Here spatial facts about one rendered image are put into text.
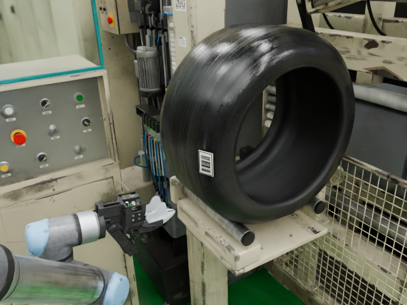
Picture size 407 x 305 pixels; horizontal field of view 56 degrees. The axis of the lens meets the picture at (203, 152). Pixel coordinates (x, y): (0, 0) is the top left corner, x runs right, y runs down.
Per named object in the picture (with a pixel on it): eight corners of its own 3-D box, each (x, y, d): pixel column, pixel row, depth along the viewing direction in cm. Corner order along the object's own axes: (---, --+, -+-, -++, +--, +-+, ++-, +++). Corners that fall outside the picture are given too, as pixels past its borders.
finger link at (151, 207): (175, 195, 102) (142, 202, 98) (174, 215, 104) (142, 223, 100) (169, 190, 105) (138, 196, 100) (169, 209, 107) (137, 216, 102)
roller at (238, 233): (180, 186, 133) (190, 178, 134) (185, 195, 135) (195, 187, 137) (240, 239, 106) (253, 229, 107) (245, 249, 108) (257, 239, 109)
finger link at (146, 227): (165, 222, 98) (132, 230, 93) (165, 227, 98) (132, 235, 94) (157, 213, 102) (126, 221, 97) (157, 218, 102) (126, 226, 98)
